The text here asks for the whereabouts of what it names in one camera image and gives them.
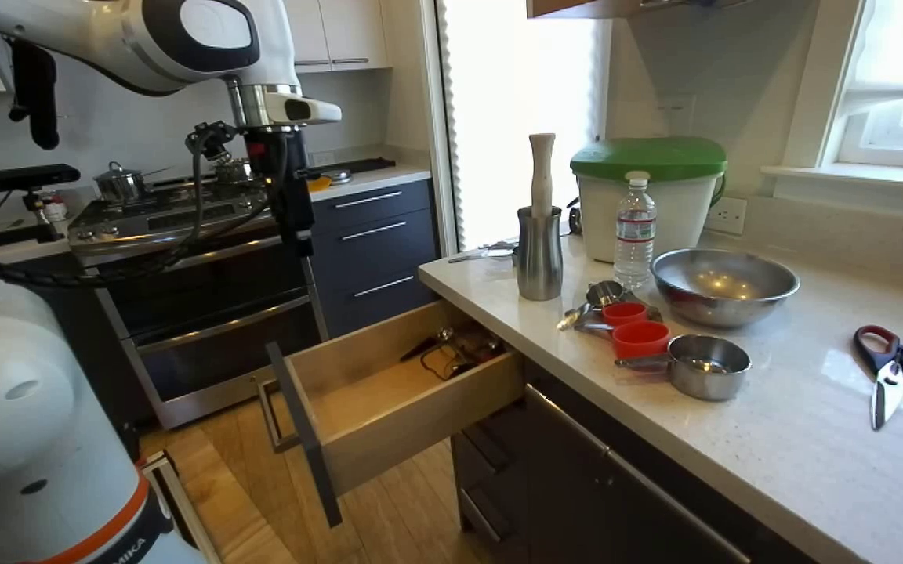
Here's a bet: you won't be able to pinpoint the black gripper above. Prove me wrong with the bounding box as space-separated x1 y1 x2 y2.
249 122 321 263

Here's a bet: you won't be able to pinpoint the dark drawer cabinet beside stove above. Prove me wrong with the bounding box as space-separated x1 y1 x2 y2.
308 178 443 339

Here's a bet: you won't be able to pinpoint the wooden drawer with dark front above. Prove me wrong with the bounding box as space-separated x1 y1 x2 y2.
256 298 528 529

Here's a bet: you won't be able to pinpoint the dark oven with stove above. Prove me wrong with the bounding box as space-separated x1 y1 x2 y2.
62 169 331 431

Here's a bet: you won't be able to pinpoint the steel kettle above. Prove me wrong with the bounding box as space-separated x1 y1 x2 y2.
92 155 146 209

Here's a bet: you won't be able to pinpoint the white upper cabinet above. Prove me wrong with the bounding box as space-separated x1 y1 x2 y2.
282 0 392 74

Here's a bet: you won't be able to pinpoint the stainless steel cup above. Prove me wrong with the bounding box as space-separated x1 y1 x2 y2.
515 203 569 303

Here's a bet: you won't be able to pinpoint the wooden pestle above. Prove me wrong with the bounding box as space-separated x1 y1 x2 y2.
528 131 559 219

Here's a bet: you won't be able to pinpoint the white glass door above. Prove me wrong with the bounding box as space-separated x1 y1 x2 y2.
433 0 610 255

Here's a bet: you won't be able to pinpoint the black oven mitt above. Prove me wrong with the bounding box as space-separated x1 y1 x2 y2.
7 38 62 154

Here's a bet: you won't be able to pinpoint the steel measuring spoons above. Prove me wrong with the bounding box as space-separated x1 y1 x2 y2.
555 279 633 339

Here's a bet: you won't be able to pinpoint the small red measuring cup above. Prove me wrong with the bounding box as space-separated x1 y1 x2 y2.
598 298 651 327

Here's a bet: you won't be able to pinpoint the clear plastic water bottle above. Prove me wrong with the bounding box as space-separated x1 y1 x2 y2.
610 169 663 293

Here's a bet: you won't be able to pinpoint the large red measuring cup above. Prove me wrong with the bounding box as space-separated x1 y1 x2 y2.
608 319 675 367

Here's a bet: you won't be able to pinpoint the dark kitchen counter cabinet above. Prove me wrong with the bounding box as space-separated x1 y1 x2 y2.
450 354 821 564

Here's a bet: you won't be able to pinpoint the stainless steel mixing bowl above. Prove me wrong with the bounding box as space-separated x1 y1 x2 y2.
650 244 802 332

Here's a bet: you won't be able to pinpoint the steel measuring cup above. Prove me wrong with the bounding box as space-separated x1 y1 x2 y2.
618 332 755 404

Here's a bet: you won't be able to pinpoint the black stereo camera bar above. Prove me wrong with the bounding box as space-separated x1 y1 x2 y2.
0 159 84 197

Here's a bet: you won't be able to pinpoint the white wall outlet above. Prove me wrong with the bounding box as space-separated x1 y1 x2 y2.
706 193 751 239

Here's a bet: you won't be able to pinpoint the scissors with red black handles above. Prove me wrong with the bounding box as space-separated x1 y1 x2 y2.
850 321 903 431

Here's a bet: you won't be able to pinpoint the window with white frame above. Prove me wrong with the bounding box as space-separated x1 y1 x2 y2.
824 0 903 175

